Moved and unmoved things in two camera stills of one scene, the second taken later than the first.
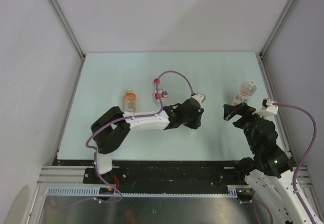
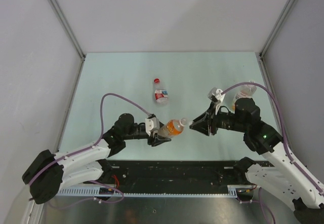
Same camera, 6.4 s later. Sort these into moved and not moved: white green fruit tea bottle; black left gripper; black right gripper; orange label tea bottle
Moved: orange label tea bottle; black right gripper; black left gripper
Not moved: white green fruit tea bottle
